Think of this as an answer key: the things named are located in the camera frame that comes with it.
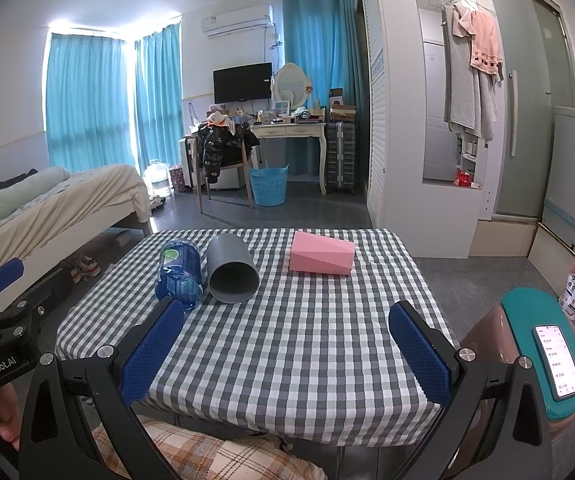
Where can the white louvered wardrobe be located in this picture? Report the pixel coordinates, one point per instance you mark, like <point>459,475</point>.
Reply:
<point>432,220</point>

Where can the grey plastic drawer tower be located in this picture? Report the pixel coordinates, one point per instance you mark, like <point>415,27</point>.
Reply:
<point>340,173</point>

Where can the sneakers under bed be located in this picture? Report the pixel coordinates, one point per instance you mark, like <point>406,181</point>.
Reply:
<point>83,267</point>

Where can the blue window curtain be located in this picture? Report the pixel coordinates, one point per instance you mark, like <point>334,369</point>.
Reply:
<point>158,119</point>
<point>86,103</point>

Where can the white air conditioner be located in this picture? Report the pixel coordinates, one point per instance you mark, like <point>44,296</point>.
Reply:
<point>236,21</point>

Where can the pink hanging towel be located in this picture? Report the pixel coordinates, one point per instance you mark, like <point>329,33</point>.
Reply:
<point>479,27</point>

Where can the middle blue window curtain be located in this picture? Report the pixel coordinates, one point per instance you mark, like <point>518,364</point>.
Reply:
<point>158,119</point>

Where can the pink faceted cup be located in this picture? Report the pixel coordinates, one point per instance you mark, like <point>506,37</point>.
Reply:
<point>317,254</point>

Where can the grey plastic cup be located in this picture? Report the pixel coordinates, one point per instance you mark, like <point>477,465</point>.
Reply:
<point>232,276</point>

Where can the right blue curtain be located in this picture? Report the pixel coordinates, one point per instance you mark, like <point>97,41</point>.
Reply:
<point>321,37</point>

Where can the frosted glass sliding door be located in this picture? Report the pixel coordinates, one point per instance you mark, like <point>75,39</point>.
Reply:
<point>539,76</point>

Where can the blue drink bottle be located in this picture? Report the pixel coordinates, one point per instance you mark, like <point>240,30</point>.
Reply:
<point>180,274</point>

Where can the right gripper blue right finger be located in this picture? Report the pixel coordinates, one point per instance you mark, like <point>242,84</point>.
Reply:
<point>492,423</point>

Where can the black television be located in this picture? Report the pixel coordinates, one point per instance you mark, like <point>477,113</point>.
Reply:
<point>242,83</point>

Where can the bed with beige cover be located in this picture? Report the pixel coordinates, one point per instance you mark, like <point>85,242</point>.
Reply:
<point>54,225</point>

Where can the oval vanity mirror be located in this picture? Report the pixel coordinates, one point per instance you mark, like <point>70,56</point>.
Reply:
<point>291,85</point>

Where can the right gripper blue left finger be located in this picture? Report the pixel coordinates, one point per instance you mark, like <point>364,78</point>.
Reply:
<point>56,440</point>

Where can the light green pillow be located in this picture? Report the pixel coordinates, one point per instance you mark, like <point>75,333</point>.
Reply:
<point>21,193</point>

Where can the plaid fabric cushion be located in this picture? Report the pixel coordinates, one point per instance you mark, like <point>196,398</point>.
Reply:
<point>199,456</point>

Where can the clear water jug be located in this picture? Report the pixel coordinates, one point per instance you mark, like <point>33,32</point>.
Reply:
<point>157,179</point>

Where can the wooden chair with clothes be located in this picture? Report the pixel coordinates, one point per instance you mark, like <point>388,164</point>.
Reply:
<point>221,144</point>

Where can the white dressing table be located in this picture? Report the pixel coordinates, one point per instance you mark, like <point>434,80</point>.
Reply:
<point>301,130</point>

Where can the grey checkered tablecloth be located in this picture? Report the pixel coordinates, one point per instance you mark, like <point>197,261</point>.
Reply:
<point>308,356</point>

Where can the left blue window curtain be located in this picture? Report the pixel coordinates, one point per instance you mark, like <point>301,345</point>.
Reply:
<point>86,103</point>

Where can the person's left hand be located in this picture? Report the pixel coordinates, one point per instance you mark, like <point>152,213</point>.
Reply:
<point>10,416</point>

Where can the blue laundry basket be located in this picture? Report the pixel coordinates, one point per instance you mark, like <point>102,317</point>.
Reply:
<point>269,186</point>

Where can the grey hanging garment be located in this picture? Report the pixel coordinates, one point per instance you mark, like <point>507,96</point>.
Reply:
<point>470,95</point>

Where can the smartphone with lit screen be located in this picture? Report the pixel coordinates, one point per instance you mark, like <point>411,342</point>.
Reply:
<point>557,360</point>

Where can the teal stool cushion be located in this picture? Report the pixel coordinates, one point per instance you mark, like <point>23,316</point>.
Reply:
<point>526,308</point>

